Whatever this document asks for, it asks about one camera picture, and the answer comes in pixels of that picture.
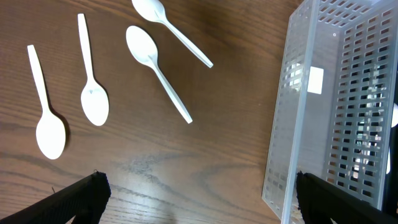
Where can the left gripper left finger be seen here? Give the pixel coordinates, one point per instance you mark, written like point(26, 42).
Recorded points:
point(82, 202)

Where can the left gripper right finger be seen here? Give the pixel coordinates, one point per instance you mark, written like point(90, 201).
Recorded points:
point(321, 202)

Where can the white spoon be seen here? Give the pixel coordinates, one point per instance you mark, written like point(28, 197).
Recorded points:
point(154, 11)
point(393, 124)
point(50, 130)
point(94, 99)
point(144, 50)

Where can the black plastic perforated basket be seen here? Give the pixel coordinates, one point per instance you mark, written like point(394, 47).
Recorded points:
point(389, 205)

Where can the clear plastic perforated basket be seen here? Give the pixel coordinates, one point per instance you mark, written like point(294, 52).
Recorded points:
point(333, 111)

